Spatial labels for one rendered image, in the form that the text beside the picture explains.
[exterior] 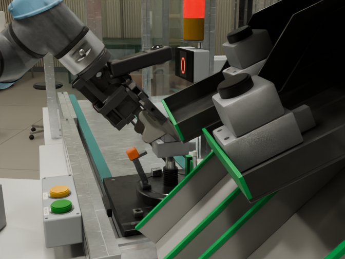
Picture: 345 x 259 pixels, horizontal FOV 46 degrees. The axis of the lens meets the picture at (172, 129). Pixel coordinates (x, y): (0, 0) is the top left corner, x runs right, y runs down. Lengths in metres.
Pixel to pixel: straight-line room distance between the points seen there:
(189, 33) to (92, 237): 0.50
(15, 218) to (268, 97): 0.80
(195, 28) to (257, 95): 0.63
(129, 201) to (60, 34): 0.34
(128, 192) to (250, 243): 0.41
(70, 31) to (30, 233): 0.47
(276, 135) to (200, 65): 0.60
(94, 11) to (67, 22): 1.11
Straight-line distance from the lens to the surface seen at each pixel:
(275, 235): 0.48
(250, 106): 0.33
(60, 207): 0.80
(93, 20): 1.79
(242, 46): 0.48
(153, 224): 0.61
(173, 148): 0.78
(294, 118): 0.35
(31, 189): 1.18
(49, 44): 0.70
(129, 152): 0.77
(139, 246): 0.68
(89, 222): 0.76
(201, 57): 0.92
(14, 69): 0.72
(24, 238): 0.95
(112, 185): 0.88
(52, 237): 0.81
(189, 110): 0.53
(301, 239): 0.45
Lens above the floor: 1.32
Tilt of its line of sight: 16 degrees down
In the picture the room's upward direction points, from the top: straight up
